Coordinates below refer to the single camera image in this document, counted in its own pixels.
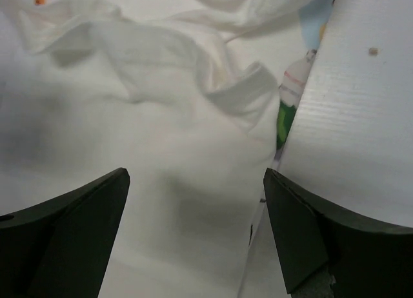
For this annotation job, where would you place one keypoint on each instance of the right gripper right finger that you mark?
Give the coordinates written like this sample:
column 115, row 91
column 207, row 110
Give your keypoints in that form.
column 326, row 250

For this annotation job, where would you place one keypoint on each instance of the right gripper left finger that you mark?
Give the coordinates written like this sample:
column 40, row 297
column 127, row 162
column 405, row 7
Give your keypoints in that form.
column 61, row 247

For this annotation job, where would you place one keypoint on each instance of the white cartoon print t-shirt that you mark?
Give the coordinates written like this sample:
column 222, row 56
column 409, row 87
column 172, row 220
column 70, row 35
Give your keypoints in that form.
column 184, row 94

